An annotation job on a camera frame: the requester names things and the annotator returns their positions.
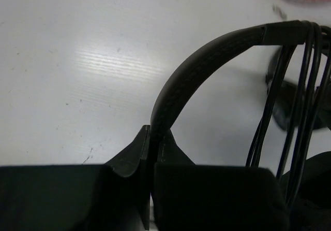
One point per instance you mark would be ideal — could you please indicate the small metal screw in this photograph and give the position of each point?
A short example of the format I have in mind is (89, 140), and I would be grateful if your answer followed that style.
(279, 13)

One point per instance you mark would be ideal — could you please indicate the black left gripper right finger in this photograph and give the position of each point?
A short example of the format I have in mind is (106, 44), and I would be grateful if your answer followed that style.
(200, 197)

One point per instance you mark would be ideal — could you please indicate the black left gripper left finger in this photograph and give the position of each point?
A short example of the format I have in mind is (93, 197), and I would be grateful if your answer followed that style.
(109, 196)

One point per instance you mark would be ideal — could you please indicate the large black gaming headset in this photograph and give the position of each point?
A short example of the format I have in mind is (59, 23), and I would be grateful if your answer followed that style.
(295, 107)

